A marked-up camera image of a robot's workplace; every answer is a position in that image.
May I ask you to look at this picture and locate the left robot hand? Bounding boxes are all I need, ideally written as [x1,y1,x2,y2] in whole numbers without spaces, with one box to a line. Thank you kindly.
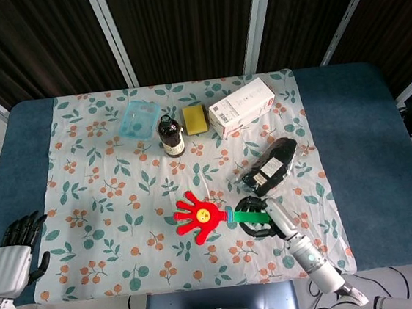
[0,210,56,301]

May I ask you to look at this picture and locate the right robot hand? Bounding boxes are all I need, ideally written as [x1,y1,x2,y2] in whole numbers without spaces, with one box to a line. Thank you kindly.
[232,190,300,247]

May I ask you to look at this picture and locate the red hand clapper green handle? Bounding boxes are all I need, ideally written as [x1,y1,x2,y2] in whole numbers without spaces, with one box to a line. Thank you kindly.
[169,182,274,248]

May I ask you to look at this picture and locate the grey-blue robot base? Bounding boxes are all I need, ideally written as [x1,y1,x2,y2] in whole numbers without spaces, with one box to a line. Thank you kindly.
[139,280,301,309]

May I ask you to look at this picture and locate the black socks in plastic bag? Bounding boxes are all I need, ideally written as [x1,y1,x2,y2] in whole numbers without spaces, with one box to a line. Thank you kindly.
[223,134,320,201]

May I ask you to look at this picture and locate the white cardboard product box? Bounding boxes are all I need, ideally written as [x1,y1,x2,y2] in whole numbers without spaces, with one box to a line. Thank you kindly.
[205,75,280,142]

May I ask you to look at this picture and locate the blue padded table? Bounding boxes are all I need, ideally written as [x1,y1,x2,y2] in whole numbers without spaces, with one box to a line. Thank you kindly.
[0,57,412,309]

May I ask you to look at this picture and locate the yellow green scrub sponge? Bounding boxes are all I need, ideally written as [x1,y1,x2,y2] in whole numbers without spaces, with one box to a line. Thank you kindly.
[180,103,210,137]

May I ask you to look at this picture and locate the dark glass bottle with label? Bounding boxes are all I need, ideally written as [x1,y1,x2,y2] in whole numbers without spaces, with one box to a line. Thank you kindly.
[155,113,187,160]

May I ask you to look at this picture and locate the floral orange-berry tablecloth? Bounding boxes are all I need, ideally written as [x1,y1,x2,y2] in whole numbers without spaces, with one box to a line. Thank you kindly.
[12,62,359,308]

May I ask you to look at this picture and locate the clear blue plastic container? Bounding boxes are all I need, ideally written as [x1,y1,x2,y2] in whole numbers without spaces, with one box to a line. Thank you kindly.
[114,98,164,145]

